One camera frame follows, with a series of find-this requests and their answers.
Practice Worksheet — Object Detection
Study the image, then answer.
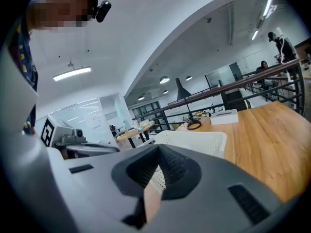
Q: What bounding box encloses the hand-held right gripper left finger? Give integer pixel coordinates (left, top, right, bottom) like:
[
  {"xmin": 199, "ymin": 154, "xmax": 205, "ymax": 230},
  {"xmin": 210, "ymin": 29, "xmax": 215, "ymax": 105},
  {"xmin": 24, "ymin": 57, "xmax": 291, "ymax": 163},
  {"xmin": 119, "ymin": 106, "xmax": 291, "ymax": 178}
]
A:
[{"xmin": 62, "ymin": 144, "xmax": 161, "ymax": 233}]

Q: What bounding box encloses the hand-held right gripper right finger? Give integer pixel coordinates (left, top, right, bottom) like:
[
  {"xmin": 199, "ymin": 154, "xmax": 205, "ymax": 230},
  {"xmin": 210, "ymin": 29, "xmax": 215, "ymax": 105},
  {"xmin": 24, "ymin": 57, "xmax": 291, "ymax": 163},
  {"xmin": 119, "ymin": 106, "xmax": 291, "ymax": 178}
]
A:
[{"xmin": 145, "ymin": 144, "xmax": 290, "ymax": 233}]

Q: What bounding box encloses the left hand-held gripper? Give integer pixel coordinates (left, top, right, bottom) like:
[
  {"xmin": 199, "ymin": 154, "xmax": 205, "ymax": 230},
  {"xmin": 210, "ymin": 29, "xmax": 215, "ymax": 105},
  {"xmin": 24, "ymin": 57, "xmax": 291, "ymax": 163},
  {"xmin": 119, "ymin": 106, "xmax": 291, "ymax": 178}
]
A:
[{"xmin": 40, "ymin": 115, "xmax": 121, "ymax": 155}]

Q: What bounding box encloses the white perforated plastic basket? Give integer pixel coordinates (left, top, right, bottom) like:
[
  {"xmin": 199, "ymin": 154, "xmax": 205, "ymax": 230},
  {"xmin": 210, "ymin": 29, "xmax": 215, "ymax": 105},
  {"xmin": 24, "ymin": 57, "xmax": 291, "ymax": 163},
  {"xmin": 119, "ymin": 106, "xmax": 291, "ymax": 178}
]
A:
[{"xmin": 142, "ymin": 130, "xmax": 228, "ymax": 194}]

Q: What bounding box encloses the white tissue box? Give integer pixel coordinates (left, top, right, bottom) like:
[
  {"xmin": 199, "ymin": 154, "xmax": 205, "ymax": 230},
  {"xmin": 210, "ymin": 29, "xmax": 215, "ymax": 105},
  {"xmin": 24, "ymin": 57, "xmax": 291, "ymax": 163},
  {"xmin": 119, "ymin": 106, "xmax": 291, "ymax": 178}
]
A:
[{"xmin": 210, "ymin": 109, "xmax": 238, "ymax": 125}]

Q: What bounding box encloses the round wooden table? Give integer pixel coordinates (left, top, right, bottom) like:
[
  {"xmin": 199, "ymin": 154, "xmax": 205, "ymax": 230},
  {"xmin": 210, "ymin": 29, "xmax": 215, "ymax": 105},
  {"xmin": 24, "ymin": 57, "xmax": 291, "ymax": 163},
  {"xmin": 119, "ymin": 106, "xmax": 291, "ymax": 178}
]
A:
[{"xmin": 116, "ymin": 120, "xmax": 156, "ymax": 148}]

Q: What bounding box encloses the black framed glass door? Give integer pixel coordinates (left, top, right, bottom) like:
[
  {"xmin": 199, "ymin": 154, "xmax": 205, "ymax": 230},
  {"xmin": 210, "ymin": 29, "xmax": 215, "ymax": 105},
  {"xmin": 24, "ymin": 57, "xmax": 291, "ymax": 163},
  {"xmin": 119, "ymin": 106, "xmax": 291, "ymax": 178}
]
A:
[{"xmin": 132, "ymin": 100, "xmax": 161, "ymax": 121}]

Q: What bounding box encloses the black staircase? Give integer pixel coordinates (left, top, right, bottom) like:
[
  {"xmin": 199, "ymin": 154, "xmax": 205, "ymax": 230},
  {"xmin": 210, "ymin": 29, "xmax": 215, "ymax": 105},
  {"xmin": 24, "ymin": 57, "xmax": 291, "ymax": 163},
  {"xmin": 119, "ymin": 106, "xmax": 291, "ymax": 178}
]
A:
[{"xmin": 225, "ymin": 91, "xmax": 248, "ymax": 111}]

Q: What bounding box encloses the black desk lamp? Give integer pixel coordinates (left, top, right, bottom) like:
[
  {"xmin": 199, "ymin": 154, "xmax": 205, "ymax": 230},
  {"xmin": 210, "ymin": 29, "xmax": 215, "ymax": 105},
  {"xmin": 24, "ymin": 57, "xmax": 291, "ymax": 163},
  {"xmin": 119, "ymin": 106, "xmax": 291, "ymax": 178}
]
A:
[{"xmin": 175, "ymin": 78, "xmax": 202, "ymax": 131}]

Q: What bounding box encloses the person's dark jersey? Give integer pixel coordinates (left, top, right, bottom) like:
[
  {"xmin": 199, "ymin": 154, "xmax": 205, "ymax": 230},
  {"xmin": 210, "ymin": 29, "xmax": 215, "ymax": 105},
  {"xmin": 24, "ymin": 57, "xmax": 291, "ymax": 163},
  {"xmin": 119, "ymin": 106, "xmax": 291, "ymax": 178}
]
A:
[{"xmin": 7, "ymin": 16, "xmax": 39, "ymax": 135}]

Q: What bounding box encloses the person's head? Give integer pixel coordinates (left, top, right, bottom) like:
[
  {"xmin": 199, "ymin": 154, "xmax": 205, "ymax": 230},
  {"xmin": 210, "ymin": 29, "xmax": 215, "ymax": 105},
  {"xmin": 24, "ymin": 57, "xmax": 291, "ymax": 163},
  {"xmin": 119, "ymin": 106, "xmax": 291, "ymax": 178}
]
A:
[{"xmin": 26, "ymin": 0, "xmax": 98, "ymax": 33}]

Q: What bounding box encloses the black head-worn camera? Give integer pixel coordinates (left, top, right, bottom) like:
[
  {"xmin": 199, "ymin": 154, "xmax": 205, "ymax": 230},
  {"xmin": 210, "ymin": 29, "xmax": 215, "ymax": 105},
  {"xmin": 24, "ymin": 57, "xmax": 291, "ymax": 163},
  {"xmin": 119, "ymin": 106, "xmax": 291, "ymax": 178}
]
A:
[{"xmin": 92, "ymin": 0, "xmax": 112, "ymax": 23}]

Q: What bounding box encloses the thick white cable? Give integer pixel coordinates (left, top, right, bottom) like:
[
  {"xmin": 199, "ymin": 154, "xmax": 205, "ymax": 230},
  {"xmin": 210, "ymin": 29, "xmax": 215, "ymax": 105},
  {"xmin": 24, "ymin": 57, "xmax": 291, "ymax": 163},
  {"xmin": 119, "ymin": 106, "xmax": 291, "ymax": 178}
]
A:
[{"xmin": 276, "ymin": 27, "xmax": 293, "ymax": 82}]

